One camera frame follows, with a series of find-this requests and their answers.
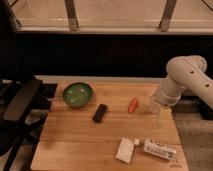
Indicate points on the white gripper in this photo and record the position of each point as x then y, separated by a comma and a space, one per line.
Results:
160, 103

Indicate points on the black eraser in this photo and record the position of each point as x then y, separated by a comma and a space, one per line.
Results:
100, 113

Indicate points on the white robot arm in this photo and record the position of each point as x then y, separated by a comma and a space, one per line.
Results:
183, 73

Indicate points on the white sponge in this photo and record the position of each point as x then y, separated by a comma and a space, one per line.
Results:
125, 150

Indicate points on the orange carrot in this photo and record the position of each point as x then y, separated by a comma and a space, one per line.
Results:
133, 105

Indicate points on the white toothpaste tube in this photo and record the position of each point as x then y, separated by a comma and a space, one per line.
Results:
157, 149

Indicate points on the green bowl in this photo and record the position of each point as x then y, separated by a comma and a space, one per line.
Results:
77, 94

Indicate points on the black office chair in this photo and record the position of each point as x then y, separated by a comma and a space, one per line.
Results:
13, 127

